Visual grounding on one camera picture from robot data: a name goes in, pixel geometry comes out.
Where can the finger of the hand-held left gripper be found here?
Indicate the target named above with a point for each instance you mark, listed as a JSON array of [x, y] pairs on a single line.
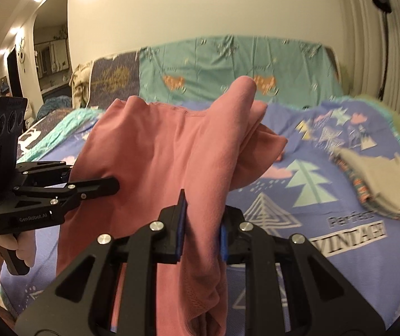
[[45, 169], [91, 186]]

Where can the dark teal blanket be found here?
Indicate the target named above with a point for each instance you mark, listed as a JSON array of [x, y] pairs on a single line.
[[54, 106]]

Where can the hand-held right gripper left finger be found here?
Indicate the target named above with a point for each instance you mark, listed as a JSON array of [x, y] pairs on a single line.
[[181, 224]]

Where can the beige knotted cloth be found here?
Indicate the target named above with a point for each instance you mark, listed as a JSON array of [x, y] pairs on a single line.
[[81, 84]]

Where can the white pleated curtain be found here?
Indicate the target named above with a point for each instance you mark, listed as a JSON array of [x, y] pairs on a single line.
[[396, 59]]

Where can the white wall ornament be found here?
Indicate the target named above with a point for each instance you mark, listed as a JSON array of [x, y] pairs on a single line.
[[21, 54]]

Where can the black device on stand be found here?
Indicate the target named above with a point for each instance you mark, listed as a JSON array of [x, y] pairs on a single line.
[[382, 0]]

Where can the purple printed blanket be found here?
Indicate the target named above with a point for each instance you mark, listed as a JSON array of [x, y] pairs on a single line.
[[291, 224]]

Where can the person's left hand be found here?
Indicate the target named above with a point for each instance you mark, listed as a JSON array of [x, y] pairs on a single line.
[[25, 250]]

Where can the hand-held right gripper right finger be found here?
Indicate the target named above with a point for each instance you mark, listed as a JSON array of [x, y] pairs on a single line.
[[223, 243]]

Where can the folded beige clothes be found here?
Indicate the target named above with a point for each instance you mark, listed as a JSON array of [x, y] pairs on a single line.
[[382, 178]]

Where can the pink garment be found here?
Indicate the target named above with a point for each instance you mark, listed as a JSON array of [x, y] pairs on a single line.
[[157, 154]]

